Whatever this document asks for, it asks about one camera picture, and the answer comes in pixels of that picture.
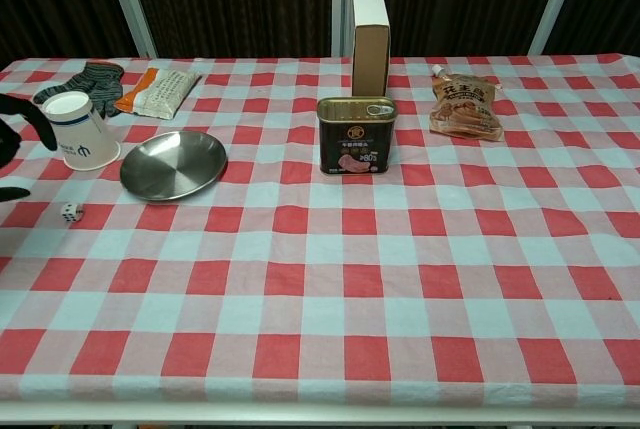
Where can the brown peanut sauce pouch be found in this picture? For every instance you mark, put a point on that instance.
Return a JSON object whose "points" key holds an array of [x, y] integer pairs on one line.
{"points": [[465, 109]]}

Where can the orange white snack packet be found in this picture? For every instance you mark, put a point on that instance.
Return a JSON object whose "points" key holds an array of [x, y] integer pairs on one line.
{"points": [[160, 91]]}

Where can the white paper cup blue logo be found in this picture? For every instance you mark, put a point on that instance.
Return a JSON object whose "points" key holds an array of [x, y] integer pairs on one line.
{"points": [[82, 139]]}

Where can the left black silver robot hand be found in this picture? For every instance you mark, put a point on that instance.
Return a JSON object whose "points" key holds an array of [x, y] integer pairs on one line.
{"points": [[15, 105]]}

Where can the grey striped knit glove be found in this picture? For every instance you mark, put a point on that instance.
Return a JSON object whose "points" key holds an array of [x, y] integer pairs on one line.
{"points": [[95, 81]]}

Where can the steel pot lid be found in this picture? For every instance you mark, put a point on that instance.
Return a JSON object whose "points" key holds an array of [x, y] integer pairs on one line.
{"points": [[172, 166]]}

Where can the white cardboard box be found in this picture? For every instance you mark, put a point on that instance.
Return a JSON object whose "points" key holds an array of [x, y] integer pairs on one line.
{"points": [[370, 54]]}

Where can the red white checkered tablecloth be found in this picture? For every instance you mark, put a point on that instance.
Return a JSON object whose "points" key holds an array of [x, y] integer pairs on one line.
{"points": [[350, 274]]}

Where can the black luncheon meat can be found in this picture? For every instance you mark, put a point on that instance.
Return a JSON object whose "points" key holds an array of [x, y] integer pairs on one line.
{"points": [[356, 141]]}

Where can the white die black dots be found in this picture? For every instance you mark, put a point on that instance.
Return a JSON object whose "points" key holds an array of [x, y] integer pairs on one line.
{"points": [[71, 212]]}

